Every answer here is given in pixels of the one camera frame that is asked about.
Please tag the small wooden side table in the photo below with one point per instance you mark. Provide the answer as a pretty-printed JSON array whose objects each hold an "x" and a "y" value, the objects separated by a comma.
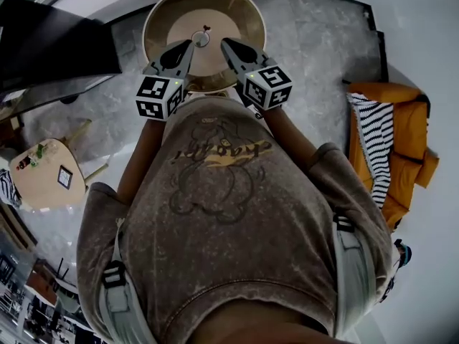
[{"x": 43, "y": 185}]

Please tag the black glass-door cabinet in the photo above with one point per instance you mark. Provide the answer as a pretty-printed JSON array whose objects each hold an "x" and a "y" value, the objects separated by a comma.
[{"x": 54, "y": 48}]

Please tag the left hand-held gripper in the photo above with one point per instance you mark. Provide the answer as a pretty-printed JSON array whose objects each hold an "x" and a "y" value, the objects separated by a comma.
[{"x": 154, "y": 97}]

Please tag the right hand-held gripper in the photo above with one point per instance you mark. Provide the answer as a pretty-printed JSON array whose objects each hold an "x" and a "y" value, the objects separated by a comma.
[{"x": 267, "y": 86}]

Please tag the small flower plant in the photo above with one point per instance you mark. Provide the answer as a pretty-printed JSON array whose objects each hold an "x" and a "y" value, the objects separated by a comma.
[{"x": 38, "y": 153}]

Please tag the person's brown printed t-shirt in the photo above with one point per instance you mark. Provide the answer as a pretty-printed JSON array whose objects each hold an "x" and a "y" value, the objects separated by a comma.
[{"x": 229, "y": 228}]

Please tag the black picture frame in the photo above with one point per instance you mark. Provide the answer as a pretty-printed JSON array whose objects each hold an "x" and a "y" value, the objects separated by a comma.
[{"x": 65, "y": 177}]

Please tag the black and white striped blanket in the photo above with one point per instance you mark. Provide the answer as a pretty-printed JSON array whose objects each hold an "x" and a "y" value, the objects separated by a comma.
[{"x": 376, "y": 138}]

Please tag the orange sofa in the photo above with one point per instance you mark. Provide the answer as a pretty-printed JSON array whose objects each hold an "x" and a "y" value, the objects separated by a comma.
[{"x": 412, "y": 138}]

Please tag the person's left forearm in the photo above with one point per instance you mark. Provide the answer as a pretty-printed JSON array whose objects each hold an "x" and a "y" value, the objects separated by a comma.
[{"x": 140, "y": 163}]

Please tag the red drink bottle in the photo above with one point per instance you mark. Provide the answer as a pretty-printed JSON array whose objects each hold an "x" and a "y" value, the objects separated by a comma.
[{"x": 23, "y": 163}]

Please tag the round wooden table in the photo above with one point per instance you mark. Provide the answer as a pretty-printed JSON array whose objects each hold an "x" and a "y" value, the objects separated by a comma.
[{"x": 222, "y": 16}]

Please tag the person's right forearm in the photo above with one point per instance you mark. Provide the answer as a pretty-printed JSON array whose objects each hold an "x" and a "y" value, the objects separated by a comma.
[{"x": 290, "y": 138}]

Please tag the person's neck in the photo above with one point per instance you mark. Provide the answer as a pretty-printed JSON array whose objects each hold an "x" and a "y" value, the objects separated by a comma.
[{"x": 269, "y": 324}]

